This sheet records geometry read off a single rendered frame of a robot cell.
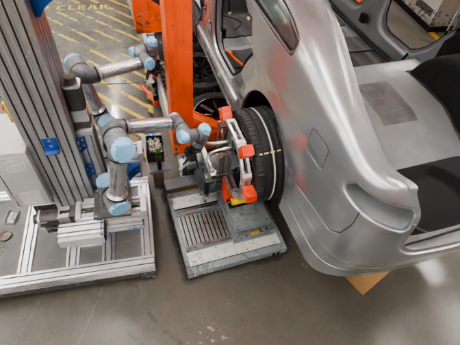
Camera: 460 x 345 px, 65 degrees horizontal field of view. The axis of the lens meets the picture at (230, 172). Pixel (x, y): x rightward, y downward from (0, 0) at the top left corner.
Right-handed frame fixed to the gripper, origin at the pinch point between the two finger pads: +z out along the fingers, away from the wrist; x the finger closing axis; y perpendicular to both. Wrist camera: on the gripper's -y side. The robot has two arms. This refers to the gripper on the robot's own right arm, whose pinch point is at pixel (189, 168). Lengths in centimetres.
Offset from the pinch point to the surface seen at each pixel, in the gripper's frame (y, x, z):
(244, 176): -21.2, -25.3, -10.3
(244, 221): -23, -58, 59
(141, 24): 232, -77, 50
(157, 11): 232, -92, 33
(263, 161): -21.2, -34.7, -22.2
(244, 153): -14.7, -21.4, -25.5
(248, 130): -1.4, -32.3, -29.6
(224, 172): -13.6, -15.1, -7.7
